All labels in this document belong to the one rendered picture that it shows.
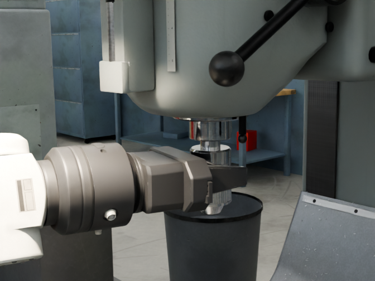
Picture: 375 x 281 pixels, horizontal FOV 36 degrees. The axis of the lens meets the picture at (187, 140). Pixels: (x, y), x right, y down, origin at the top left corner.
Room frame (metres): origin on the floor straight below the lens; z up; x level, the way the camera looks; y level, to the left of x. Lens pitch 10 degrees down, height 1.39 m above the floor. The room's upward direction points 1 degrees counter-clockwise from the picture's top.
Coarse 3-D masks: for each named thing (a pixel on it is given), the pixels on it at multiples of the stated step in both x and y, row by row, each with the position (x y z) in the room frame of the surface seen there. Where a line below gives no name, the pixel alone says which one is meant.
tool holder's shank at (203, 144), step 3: (201, 141) 0.64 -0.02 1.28; (204, 141) 0.63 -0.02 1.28; (213, 141) 0.63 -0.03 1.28; (216, 141) 0.63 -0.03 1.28; (219, 141) 0.64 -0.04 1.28; (201, 144) 0.64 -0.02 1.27; (204, 144) 0.63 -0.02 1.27; (207, 144) 0.63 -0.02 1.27; (210, 144) 0.63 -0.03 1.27; (213, 144) 0.63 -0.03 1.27; (216, 144) 0.63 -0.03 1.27; (219, 144) 0.64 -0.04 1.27; (201, 147) 0.64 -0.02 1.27; (204, 147) 0.63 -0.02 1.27; (207, 147) 0.63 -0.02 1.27; (210, 147) 0.63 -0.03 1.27; (213, 147) 0.63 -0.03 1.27; (216, 147) 0.63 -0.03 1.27; (219, 147) 0.64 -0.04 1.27
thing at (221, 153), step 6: (192, 150) 0.63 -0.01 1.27; (198, 150) 0.63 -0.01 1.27; (204, 150) 0.63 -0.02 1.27; (210, 150) 0.62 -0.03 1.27; (216, 150) 0.62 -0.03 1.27; (222, 150) 0.62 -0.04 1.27; (228, 150) 0.63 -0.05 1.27; (198, 156) 0.62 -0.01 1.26; (204, 156) 0.62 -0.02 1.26; (210, 156) 0.62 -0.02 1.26; (216, 156) 0.62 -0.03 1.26; (222, 156) 0.62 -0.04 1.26; (228, 156) 0.63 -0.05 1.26
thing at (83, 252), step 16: (48, 240) 0.81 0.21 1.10; (64, 240) 0.82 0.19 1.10; (80, 240) 0.84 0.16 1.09; (96, 240) 0.85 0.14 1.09; (48, 256) 0.81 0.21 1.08; (64, 256) 0.82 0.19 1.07; (80, 256) 0.84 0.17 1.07; (96, 256) 0.85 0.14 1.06; (112, 256) 0.87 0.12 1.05; (0, 272) 0.96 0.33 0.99; (16, 272) 0.89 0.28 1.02; (32, 272) 0.83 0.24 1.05; (48, 272) 0.81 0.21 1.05; (64, 272) 0.82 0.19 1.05; (80, 272) 0.84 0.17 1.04; (96, 272) 0.85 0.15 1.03; (112, 272) 0.87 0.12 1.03
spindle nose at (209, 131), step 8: (192, 128) 0.63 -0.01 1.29; (200, 128) 0.62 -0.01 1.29; (208, 128) 0.62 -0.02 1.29; (216, 128) 0.62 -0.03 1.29; (224, 128) 0.62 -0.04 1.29; (192, 136) 0.63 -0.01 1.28; (200, 136) 0.62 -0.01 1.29; (208, 136) 0.62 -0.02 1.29; (216, 136) 0.62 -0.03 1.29; (224, 136) 0.62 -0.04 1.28
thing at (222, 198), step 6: (210, 162) 0.62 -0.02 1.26; (216, 162) 0.62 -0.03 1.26; (222, 162) 0.62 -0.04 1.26; (228, 162) 0.63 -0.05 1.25; (222, 192) 0.62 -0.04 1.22; (228, 192) 0.63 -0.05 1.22; (216, 198) 0.62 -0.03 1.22; (222, 198) 0.62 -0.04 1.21; (228, 198) 0.63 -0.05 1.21; (210, 204) 0.62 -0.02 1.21; (216, 204) 0.62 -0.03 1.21; (222, 204) 0.62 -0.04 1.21
